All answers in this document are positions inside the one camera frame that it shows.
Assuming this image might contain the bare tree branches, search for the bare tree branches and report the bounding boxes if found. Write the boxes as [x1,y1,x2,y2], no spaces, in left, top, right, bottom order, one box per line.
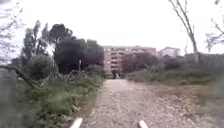
[0,0,25,64]

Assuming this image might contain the row of bushes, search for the row of bushes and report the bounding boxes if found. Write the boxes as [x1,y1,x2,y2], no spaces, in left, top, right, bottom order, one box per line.
[121,52,224,83]

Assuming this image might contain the robot's own part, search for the robot's own part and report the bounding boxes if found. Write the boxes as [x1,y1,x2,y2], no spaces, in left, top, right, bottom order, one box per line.
[69,117,84,128]
[137,119,149,128]

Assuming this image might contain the bare leaning tree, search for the bare leaning tree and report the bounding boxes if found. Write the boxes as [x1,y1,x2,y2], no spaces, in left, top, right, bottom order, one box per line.
[167,0,202,64]

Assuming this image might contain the pale building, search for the pale building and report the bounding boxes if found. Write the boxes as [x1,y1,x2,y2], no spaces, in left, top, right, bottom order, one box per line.
[157,46,181,58]

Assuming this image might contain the fallen bare branch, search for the fallen bare branch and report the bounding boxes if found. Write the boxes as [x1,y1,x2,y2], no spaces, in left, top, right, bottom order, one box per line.
[0,64,41,88]

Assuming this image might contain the green weedy verge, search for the green weedy verge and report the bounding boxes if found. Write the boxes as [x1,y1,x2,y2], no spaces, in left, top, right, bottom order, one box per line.
[13,70,107,128]

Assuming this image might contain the grey gravel path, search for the grey gravel path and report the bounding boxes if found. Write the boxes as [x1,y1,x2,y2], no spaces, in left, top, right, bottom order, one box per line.
[79,78,204,128]

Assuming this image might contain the group of dark trees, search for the group of dark trees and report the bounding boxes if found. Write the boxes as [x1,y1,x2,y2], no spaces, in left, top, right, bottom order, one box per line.
[19,20,105,80]

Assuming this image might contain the dry grass verge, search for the dry grass verge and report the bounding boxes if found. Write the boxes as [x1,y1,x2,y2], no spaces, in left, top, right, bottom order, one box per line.
[126,68,224,128]

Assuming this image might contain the red brick apartment building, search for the red brick apartment building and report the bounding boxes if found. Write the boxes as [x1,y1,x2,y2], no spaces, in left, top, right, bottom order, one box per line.
[102,45,157,78]

